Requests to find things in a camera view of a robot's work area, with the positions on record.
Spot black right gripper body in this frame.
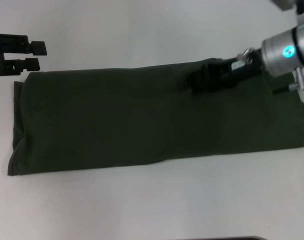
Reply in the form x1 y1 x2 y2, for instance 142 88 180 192
201 53 265 92

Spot dark green FREE! t-shirt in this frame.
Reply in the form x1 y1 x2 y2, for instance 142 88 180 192
6 57 304 177

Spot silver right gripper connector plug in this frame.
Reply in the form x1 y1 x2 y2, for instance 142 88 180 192
289 68 304 91

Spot dark robot torso edge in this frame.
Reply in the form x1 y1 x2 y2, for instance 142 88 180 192
146 236 264 240

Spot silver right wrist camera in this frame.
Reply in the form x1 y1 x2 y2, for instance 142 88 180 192
270 0 304 16

